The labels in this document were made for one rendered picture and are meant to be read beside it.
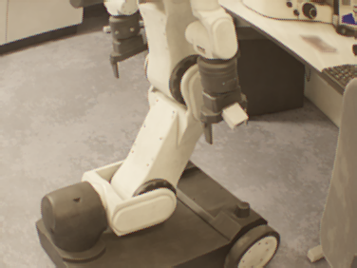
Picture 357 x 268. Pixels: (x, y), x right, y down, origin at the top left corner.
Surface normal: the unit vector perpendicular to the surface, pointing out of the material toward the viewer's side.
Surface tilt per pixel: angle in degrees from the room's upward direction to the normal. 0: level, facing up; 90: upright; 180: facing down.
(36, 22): 90
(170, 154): 90
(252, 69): 90
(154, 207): 90
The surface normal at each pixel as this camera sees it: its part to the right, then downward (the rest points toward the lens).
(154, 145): -0.71, -0.20
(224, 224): -0.58, -0.43
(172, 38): 0.55, 0.43
